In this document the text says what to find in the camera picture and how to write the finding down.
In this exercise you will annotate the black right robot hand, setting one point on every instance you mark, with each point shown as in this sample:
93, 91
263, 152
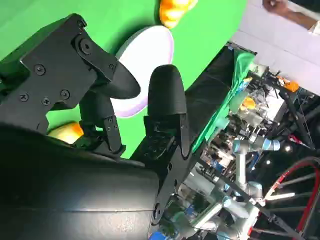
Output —
62, 190

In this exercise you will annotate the orange and white toy bread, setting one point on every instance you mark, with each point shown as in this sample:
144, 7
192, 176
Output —
172, 12
65, 132

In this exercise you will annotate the lilac plate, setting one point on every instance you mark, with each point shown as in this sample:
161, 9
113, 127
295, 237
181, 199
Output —
150, 45

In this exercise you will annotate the black backdrop cloth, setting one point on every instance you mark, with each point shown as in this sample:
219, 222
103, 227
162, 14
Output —
212, 87

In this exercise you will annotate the small orange round object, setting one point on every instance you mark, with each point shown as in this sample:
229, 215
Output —
248, 103

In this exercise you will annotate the green table cloth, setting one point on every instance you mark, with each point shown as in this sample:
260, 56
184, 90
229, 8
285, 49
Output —
200, 37

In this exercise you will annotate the orange box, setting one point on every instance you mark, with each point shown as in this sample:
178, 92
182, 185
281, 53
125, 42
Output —
291, 85

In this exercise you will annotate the person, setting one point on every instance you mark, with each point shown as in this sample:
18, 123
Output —
292, 12

